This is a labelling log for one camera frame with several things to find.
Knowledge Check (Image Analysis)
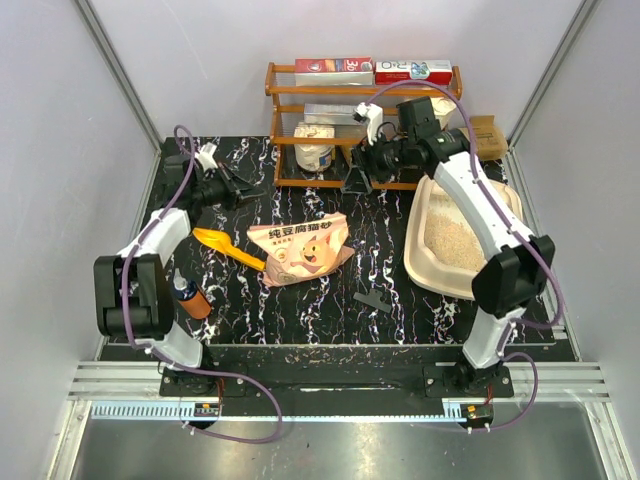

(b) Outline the red white box right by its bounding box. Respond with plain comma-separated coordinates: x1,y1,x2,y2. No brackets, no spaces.
374,60,453,86

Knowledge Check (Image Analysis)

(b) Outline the red silver box left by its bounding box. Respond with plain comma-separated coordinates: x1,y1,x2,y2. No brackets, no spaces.
294,57,374,86

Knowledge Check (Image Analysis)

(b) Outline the yellow plastic litter scoop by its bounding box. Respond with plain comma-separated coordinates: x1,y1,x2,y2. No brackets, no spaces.
192,228,266,272

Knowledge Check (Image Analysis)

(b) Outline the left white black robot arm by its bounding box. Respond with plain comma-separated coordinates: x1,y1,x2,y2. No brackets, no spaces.
93,153,264,396

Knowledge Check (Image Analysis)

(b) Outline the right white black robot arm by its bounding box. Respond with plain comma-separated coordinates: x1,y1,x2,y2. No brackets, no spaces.
342,97,555,396

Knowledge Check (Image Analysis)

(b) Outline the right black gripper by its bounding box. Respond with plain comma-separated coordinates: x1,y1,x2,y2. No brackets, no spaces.
340,127,414,195

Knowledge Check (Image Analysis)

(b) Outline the wooden shelf rack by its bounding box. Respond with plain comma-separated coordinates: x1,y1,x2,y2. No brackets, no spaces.
265,62,463,191

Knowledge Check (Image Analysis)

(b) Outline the white paper bag on shelf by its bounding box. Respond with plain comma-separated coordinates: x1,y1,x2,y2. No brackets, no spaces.
431,97,457,129

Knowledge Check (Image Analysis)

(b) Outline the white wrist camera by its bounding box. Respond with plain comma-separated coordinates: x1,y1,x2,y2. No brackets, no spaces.
353,102,384,146
195,142,218,174

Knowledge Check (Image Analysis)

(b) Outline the beige litter box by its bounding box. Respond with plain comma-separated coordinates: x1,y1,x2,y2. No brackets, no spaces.
403,174,525,301

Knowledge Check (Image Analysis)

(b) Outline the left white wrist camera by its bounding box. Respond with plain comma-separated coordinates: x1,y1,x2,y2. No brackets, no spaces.
195,142,218,174

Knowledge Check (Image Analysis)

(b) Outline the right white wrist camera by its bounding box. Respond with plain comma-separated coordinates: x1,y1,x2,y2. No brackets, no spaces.
353,102,384,146

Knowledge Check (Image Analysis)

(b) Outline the brown cardboard boxes right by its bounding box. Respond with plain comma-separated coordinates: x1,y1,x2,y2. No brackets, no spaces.
470,115,508,161

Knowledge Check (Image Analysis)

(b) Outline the white bag lower shelf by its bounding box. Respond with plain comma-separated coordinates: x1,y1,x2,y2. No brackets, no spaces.
294,122,335,173

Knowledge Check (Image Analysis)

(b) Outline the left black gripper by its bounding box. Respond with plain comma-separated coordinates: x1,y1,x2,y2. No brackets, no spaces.
192,162,267,213

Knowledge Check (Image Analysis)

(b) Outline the pink cat litter bag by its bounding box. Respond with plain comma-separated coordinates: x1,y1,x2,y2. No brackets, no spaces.
247,213,355,287

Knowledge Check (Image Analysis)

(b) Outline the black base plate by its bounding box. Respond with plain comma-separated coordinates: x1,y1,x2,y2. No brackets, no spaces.
158,344,515,399

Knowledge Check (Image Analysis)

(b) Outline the silver box middle shelf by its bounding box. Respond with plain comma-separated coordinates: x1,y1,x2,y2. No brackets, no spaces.
303,103,360,126

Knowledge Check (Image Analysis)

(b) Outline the orange spray bottle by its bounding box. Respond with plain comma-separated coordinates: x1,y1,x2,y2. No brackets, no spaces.
172,268,212,320

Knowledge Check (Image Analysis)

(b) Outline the black bag clip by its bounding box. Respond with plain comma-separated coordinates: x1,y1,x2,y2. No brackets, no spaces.
353,289,392,314

